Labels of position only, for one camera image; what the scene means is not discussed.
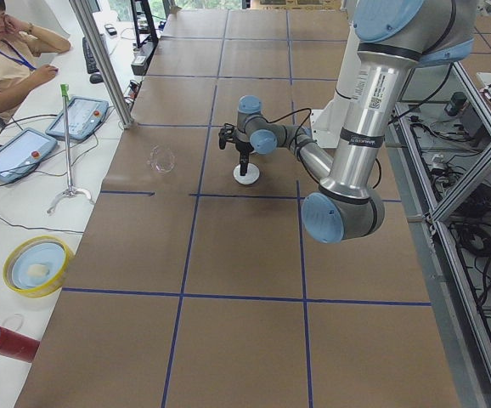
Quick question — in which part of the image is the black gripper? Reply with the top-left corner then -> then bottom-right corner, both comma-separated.
234,137 -> 254,176

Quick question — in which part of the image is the white round cup lid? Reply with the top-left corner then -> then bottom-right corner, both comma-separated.
233,163 -> 260,185

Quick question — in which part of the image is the clear glass funnel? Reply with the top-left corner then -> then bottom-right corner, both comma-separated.
147,145 -> 175,173

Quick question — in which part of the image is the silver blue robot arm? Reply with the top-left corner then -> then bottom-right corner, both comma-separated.
219,1 -> 477,243

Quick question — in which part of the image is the brown paper table cover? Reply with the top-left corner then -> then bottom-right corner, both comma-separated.
17,10 -> 460,407

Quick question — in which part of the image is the far blue teach pendant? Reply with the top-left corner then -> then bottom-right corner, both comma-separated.
67,96 -> 109,142

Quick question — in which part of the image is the blue teach pendant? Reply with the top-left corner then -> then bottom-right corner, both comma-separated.
67,96 -> 109,142
0,128 -> 57,183

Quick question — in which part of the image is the black computer mouse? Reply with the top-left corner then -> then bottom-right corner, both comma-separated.
89,73 -> 104,84

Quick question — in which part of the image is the metal stand with green clip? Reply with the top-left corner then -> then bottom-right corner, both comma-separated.
46,83 -> 94,215

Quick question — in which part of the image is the black keyboard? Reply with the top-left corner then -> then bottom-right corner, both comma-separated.
82,37 -> 99,74

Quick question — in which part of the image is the black power adapter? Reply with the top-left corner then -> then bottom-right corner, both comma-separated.
443,91 -> 467,117

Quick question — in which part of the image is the near blue teach pendant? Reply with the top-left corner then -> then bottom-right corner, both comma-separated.
0,128 -> 57,183

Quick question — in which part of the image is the yellow rimmed blue bowl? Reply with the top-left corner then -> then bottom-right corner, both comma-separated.
3,235 -> 74,298

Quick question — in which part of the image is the seated person beige shirt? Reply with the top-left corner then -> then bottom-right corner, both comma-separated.
0,1 -> 71,122

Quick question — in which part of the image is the red cylindrical tube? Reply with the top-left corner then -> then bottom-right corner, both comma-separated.
0,326 -> 40,363

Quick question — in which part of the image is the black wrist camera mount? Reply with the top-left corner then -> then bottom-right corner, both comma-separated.
218,123 -> 236,150

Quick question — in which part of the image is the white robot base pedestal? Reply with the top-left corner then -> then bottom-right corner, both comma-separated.
311,25 -> 361,149

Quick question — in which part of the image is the aluminium frame post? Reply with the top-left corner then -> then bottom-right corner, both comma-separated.
69,0 -> 134,129

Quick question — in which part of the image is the aluminium frame rail structure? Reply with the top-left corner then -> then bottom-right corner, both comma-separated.
381,12 -> 491,408

